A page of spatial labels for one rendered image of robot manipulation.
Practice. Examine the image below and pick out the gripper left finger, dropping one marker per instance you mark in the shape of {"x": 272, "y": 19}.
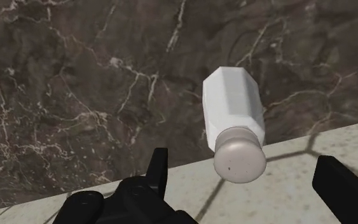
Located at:
{"x": 138, "y": 198}

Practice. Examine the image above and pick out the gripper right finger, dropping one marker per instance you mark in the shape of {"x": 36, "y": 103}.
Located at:
{"x": 343, "y": 189}

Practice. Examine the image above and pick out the white salt shaker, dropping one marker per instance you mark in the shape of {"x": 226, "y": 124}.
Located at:
{"x": 233, "y": 111}

